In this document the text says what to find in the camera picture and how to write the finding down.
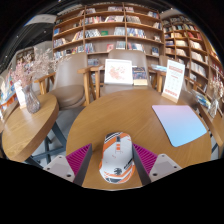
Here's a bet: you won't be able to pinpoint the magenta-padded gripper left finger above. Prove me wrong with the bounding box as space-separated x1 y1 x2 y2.
43 143 93 187

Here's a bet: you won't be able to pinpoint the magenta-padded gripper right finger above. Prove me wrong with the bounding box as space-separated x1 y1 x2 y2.
131 143 183 186

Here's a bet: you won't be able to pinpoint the white orange patterned computer mouse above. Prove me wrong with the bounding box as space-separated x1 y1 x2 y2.
98 131 137 184

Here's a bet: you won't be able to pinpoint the light blue pink mouse pad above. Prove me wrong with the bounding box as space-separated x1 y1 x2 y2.
151 104 208 148

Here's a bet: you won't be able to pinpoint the round wooden side table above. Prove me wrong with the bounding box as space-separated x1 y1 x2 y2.
196 103 224 158
1 93 68 164

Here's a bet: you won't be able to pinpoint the glass vase pink dried flowers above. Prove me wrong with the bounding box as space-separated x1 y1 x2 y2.
9 49 71 115

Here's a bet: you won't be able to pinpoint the stack of blue books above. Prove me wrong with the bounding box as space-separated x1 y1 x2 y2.
191 89 212 109

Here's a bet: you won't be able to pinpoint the white sign on wooden stand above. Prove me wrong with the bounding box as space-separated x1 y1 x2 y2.
161 59 186 104

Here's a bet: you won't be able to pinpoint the glass vase beige dried flowers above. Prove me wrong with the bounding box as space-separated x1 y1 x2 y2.
207 71 224 119

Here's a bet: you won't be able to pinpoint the dark cover book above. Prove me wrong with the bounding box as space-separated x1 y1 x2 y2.
132 66 149 87

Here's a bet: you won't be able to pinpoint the taupe wooden-armed armchair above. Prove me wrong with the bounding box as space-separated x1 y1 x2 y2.
34 52 101 109
99 49 158 98
156 54 198 102

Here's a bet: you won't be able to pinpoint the light blue book stack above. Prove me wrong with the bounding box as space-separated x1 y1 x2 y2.
149 63 168 73

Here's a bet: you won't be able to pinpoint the white framed floral picture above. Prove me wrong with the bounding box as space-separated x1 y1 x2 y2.
103 58 134 86

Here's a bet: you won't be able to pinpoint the distant wooden bookshelf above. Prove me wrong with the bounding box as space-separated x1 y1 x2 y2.
13 46 36 68

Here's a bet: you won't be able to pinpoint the curved wooden bookshelf with books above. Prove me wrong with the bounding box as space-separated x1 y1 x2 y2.
161 13 224 114

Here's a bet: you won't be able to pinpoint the tall wooden bookshelf with books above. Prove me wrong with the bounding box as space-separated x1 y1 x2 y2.
51 2 166 68

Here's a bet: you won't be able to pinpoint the white hanging ceiling panel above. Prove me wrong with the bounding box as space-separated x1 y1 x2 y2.
24 13 58 27

